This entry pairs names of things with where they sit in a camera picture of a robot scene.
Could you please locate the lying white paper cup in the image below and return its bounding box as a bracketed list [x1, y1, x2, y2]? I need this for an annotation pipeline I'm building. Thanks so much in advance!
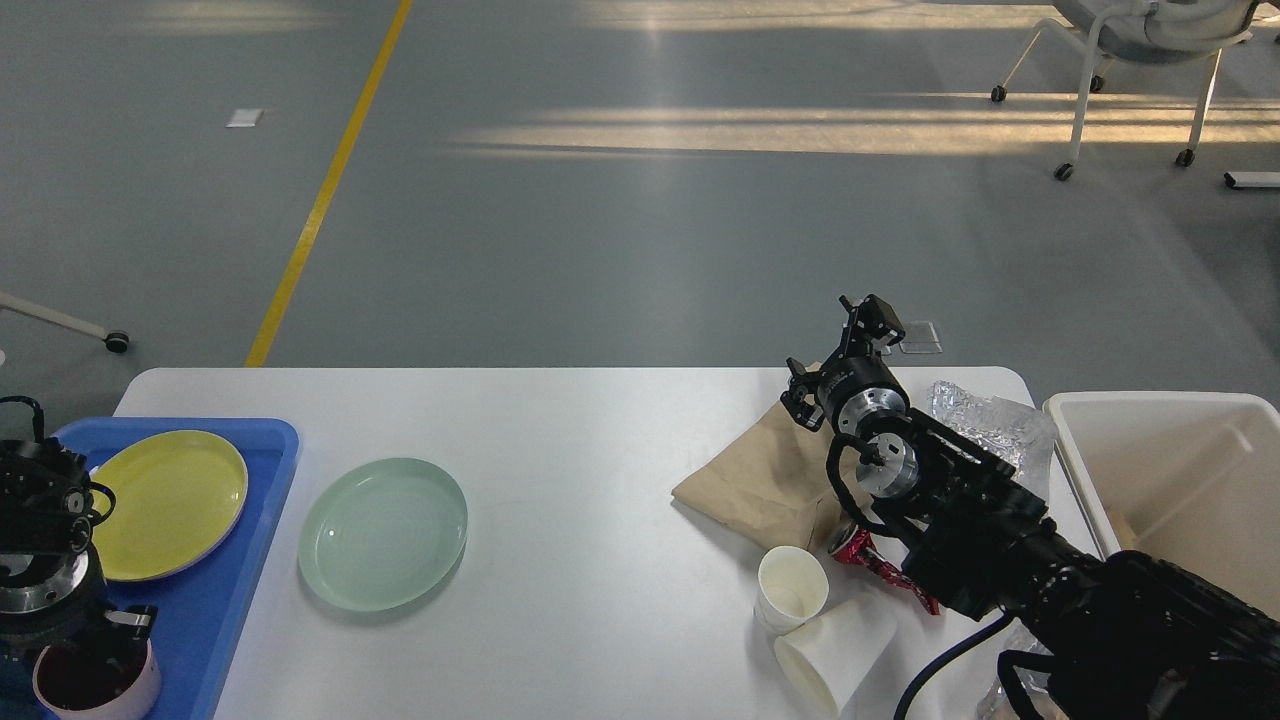
[773, 593, 899, 719]

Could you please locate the clear floor plate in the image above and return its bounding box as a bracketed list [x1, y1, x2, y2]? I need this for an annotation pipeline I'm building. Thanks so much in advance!
[884, 322, 945, 355]

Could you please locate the white caster leg left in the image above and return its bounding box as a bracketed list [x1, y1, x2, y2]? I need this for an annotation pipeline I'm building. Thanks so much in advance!
[1, 292, 131, 354]

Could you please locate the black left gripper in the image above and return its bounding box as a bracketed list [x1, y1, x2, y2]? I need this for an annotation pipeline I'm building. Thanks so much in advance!
[1, 548, 159, 671]

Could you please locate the pink mug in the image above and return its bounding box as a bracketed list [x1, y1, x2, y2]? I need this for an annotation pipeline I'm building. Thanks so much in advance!
[31, 641, 163, 719]

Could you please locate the white bar on floor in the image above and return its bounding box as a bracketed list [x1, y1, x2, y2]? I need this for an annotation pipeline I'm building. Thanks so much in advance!
[1222, 170, 1280, 190]

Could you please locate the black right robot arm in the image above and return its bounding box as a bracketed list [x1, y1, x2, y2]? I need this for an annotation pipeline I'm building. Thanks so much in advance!
[780, 293, 1279, 719]

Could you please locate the pale green plate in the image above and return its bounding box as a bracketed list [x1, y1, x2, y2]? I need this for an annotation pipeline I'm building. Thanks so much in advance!
[297, 457, 468, 612]

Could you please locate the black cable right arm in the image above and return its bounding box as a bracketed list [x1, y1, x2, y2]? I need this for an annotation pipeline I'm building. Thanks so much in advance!
[892, 612, 1016, 720]

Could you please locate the upright white paper cup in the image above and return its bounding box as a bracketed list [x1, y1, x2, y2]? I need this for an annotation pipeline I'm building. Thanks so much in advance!
[753, 546, 829, 635]

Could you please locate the red crushed wrapper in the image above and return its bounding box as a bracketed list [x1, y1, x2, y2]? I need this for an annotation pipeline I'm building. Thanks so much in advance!
[826, 521, 941, 616]

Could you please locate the white plastic bin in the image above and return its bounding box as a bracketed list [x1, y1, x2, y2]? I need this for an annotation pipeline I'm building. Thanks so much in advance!
[1043, 391, 1279, 618]

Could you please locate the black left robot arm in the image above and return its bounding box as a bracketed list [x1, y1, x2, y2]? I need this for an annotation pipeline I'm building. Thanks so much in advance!
[1, 395, 157, 670]

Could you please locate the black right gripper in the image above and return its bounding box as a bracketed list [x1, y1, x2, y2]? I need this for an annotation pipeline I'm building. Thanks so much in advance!
[780, 293, 910, 433]

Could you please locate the blue plastic tray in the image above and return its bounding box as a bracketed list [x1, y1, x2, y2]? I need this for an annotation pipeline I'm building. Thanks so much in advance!
[3, 416, 300, 719]

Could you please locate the clear crumpled plastic wrap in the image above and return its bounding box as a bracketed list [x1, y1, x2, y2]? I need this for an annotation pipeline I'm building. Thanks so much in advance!
[928, 380, 1059, 501]

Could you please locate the brown paper bag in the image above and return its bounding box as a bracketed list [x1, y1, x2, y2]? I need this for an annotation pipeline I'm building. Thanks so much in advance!
[672, 404, 844, 550]

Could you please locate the yellow plate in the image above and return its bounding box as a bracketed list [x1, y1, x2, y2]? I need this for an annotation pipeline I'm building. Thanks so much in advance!
[91, 430, 250, 583]

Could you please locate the white rolling chair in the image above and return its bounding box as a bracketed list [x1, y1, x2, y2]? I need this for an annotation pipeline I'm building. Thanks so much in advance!
[989, 1, 1258, 182]

